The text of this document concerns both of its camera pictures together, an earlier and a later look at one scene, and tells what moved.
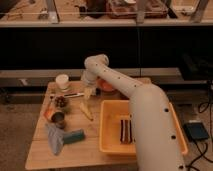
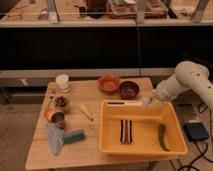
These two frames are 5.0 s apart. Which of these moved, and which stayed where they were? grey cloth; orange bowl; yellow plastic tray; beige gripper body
Moved: beige gripper body
Stayed: yellow plastic tray; orange bowl; grey cloth
